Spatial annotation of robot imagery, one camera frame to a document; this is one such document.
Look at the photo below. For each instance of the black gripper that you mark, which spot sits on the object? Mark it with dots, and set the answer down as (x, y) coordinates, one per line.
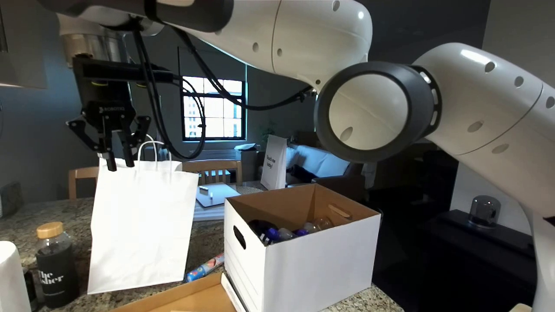
(107, 100)

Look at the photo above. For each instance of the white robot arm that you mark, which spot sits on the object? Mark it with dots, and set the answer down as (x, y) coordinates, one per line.
(300, 35)

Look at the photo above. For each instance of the clear water bottle blue cap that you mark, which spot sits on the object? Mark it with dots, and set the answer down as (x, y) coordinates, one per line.
(300, 230)
(269, 234)

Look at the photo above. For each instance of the white cardboard storage box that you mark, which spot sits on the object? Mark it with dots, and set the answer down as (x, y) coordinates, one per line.
(305, 265)

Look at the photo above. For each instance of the light wooden chair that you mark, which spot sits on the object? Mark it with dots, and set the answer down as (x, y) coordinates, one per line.
(222, 166)
(80, 173)

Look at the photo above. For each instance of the white paper bag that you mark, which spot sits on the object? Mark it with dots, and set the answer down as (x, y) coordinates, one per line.
(139, 230)

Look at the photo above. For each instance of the bright gridded window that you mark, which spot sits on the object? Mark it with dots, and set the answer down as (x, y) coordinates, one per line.
(222, 114)

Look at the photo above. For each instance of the light blue flat pad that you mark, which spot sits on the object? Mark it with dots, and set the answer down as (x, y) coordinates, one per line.
(208, 213)

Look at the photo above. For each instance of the dark jar with wooden lid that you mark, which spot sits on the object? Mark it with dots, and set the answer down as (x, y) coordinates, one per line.
(54, 270)

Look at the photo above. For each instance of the colourful blue red tube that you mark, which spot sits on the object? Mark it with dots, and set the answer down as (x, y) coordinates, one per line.
(203, 269)

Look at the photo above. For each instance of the wooden tray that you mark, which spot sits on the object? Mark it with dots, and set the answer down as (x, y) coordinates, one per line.
(191, 296)

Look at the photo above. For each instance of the living room sofa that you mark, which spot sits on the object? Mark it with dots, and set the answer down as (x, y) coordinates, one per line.
(322, 170)

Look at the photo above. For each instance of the clear glass jar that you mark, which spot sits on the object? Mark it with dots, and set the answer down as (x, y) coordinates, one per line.
(484, 210)

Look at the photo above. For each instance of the dark side table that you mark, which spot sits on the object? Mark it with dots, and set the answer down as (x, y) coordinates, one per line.
(479, 253)

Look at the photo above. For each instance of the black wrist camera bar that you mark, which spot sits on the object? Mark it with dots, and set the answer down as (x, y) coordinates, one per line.
(114, 69)

